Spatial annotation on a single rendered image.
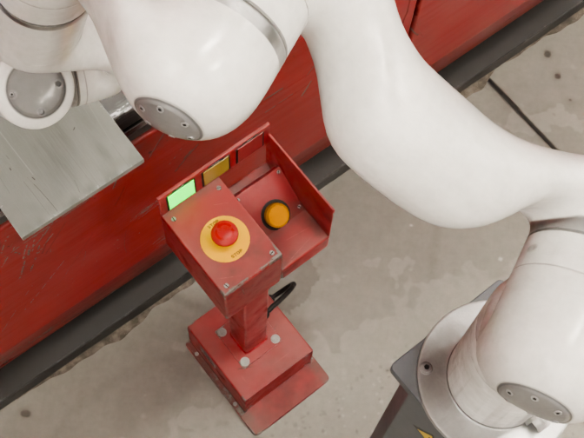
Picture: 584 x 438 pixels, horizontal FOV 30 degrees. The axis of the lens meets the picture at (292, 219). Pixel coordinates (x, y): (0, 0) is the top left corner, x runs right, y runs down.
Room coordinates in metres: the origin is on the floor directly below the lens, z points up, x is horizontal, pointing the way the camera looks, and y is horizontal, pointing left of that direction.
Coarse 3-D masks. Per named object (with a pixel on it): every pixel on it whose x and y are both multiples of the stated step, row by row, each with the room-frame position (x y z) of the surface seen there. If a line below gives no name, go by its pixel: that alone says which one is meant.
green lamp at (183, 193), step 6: (192, 180) 0.61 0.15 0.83; (186, 186) 0.60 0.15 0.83; (192, 186) 0.60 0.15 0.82; (180, 192) 0.59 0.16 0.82; (186, 192) 0.60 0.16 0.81; (192, 192) 0.60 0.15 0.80; (168, 198) 0.58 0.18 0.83; (174, 198) 0.58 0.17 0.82; (180, 198) 0.59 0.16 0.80; (186, 198) 0.60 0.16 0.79; (174, 204) 0.58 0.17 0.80
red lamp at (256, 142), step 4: (256, 136) 0.68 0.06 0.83; (260, 136) 0.69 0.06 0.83; (252, 140) 0.68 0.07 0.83; (256, 140) 0.68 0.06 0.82; (260, 140) 0.69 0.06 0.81; (244, 144) 0.67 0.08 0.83; (248, 144) 0.67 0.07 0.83; (252, 144) 0.68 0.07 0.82; (256, 144) 0.68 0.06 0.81; (260, 144) 0.69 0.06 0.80; (240, 148) 0.66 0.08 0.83; (244, 148) 0.67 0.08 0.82; (248, 148) 0.67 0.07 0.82; (252, 148) 0.68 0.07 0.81; (256, 148) 0.68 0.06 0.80; (240, 152) 0.66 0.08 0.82; (244, 152) 0.67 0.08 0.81; (248, 152) 0.67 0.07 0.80; (252, 152) 0.68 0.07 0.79; (240, 156) 0.66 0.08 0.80; (244, 156) 0.67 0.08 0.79; (240, 160) 0.66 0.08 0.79
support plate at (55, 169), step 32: (0, 128) 0.58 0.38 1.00; (64, 128) 0.59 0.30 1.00; (96, 128) 0.59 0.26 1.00; (0, 160) 0.54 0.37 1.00; (32, 160) 0.54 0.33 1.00; (64, 160) 0.55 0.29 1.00; (96, 160) 0.55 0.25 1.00; (128, 160) 0.55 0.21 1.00; (0, 192) 0.49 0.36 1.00; (32, 192) 0.50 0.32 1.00; (64, 192) 0.50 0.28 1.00; (96, 192) 0.51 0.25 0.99; (32, 224) 0.46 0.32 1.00
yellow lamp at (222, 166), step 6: (228, 156) 0.65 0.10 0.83; (222, 162) 0.64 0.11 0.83; (228, 162) 0.65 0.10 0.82; (210, 168) 0.63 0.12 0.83; (216, 168) 0.63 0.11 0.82; (222, 168) 0.64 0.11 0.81; (228, 168) 0.65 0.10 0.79; (204, 174) 0.62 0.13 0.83; (210, 174) 0.63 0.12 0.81; (216, 174) 0.63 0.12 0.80; (204, 180) 0.62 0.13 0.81; (210, 180) 0.63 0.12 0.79
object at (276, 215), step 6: (270, 204) 0.62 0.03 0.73; (276, 204) 0.62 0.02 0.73; (282, 204) 0.62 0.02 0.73; (270, 210) 0.61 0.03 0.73; (276, 210) 0.61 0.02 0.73; (282, 210) 0.61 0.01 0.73; (288, 210) 0.62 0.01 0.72; (264, 216) 0.60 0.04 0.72; (270, 216) 0.60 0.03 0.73; (276, 216) 0.60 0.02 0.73; (282, 216) 0.61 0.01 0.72; (288, 216) 0.61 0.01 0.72; (270, 222) 0.59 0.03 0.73; (276, 222) 0.60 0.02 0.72; (282, 222) 0.60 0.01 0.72
